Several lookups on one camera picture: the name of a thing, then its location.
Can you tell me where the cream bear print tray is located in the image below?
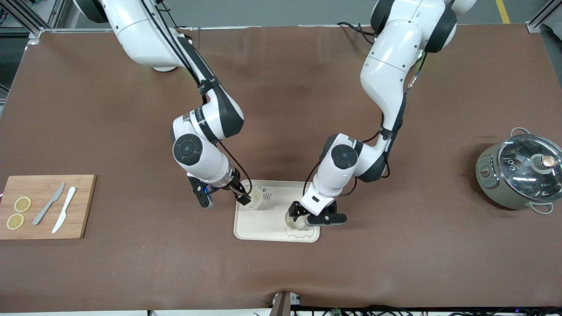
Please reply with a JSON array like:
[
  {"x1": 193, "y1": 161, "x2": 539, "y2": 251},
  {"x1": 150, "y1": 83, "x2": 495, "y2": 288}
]
[{"x1": 233, "y1": 180, "x2": 321, "y2": 243}]

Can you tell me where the brown table cover mat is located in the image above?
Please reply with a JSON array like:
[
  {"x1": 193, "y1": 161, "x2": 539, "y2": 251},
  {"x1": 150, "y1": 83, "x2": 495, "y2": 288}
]
[{"x1": 0, "y1": 24, "x2": 562, "y2": 313}]

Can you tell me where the aluminium frame profile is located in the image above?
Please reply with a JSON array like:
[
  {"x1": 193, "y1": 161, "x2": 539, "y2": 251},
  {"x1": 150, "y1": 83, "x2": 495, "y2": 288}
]
[
  {"x1": 527, "y1": 0, "x2": 562, "y2": 33},
  {"x1": 0, "y1": 0, "x2": 66, "y2": 36}
]

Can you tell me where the grey electric cooking pot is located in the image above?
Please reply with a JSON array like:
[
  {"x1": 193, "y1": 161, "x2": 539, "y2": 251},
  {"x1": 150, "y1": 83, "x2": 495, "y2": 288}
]
[{"x1": 476, "y1": 127, "x2": 555, "y2": 215}]

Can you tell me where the white plastic knife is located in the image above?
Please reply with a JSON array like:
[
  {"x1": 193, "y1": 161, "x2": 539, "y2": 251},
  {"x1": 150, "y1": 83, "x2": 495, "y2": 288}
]
[{"x1": 52, "y1": 187, "x2": 77, "y2": 234}]

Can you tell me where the bamboo cutting board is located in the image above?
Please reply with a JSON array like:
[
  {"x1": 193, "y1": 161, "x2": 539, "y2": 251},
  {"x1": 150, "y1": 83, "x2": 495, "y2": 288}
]
[{"x1": 0, "y1": 175, "x2": 97, "y2": 240}]

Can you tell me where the grey plastic knife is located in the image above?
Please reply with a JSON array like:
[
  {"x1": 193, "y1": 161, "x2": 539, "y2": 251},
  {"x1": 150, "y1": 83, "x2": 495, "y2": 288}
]
[{"x1": 32, "y1": 182, "x2": 66, "y2": 226}]

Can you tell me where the yellow floor tape strip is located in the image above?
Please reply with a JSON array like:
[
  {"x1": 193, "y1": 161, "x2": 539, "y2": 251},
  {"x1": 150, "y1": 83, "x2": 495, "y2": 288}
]
[{"x1": 495, "y1": 0, "x2": 511, "y2": 24}]

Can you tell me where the glass pot lid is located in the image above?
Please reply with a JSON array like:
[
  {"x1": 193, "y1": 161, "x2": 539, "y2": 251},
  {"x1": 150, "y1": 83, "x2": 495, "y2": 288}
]
[{"x1": 497, "y1": 134, "x2": 562, "y2": 202}]

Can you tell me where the metal table edge bracket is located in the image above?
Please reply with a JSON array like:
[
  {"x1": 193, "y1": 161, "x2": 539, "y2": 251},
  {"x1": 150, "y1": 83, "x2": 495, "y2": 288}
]
[{"x1": 271, "y1": 291, "x2": 301, "y2": 316}]

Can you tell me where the black base power cable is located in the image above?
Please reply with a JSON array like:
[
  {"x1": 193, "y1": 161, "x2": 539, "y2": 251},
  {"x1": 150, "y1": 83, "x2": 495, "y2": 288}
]
[{"x1": 336, "y1": 21, "x2": 377, "y2": 44}]

